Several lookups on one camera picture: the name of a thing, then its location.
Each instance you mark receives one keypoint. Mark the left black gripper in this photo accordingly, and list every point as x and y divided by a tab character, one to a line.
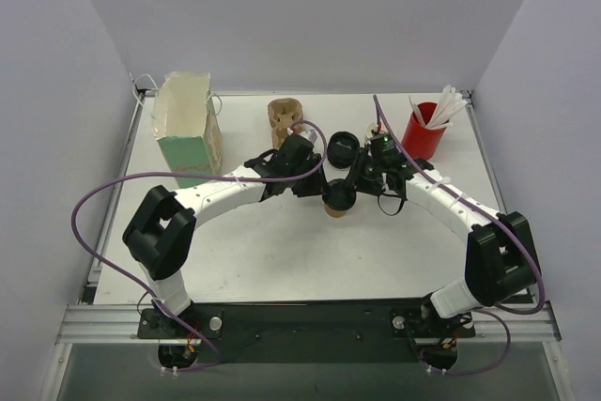
310	183

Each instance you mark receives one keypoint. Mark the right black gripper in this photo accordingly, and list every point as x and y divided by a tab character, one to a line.
362	176

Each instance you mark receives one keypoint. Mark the brown paper coffee cup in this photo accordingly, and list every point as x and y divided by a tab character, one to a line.
335	213

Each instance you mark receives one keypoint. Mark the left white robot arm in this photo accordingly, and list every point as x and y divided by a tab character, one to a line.
160	233

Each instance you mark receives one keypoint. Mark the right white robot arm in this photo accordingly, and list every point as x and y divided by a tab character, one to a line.
500	256

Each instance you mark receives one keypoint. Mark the black coffee lid stack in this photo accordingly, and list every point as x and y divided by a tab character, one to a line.
342	149

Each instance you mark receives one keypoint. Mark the green paper takeout bag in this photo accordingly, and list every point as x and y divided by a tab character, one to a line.
186	127

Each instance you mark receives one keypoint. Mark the brown cardboard cup carrier stack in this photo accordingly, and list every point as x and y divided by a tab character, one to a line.
282	113

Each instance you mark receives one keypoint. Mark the brown paper cup stack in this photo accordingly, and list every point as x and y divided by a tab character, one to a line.
375	128

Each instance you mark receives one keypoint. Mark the red straw holder cup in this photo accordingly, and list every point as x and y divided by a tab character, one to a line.
419	141

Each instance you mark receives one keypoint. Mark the white wrapped straws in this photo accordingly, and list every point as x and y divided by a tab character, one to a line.
450	103

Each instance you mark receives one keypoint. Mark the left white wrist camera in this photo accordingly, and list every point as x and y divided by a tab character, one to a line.
309	134

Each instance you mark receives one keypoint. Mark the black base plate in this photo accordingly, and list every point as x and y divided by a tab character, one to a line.
307	347

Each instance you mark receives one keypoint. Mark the aluminium front rail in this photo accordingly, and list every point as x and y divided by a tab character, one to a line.
103	324

